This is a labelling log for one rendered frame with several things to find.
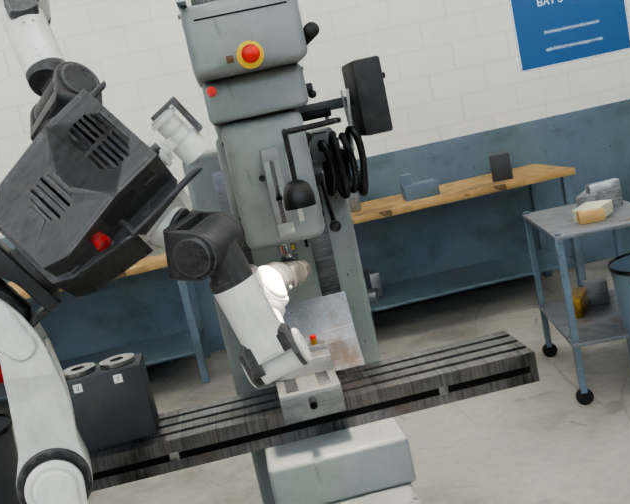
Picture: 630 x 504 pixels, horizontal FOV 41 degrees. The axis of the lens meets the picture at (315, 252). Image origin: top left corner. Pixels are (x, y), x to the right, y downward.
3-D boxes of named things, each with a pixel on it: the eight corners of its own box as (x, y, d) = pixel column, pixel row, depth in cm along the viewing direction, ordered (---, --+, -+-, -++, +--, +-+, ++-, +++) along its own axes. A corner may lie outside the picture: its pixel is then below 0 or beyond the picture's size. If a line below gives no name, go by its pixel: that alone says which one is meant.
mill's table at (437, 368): (540, 381, 214) (535, 351, 213) (56, 501, 204) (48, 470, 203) (509, 357, 237) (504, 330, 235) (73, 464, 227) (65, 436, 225)
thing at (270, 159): (295, 233, 200) (276, 146, 197) (279, 236, 200) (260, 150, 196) (294, 231, 204) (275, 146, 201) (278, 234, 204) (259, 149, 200)
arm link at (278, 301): (280, 270, 195) (293, 305, 185) (259, 298, 198) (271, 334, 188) (257, 260, 192) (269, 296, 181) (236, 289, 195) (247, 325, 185)
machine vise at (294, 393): (346, 410, 200) (337, 367, 198) (285, 425, 199) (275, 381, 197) (328, 369, 234) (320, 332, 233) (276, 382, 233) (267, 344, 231)
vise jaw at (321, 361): (334, 369, 210) (330, 354, 210) (275, 383, 209) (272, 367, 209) (331, 362, 216) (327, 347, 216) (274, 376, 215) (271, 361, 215)
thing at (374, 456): (419, 481, 200) (409, 435, 198) (277, 518, 197) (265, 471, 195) (379, 413, 249) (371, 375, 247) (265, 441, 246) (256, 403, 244)
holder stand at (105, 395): (157, 434, 212) (138, 359, 209) (70, 456, 209) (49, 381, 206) (159, 418, 224) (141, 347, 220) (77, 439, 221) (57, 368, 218)
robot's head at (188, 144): (182, 173, 170) (212, 143, 171) (145, 137, 167) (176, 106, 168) (177, 173, 176) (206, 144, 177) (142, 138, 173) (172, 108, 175)
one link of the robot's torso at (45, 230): (57, 307, 142) (204, 160, 148) (-67, 183, 150) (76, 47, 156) (111, 336, 171) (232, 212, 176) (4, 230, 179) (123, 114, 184)
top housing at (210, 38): (310, 56, 186) (295, -18, 183) (194, 81, 184) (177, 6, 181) (292, 72, 232) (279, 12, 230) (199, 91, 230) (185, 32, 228)
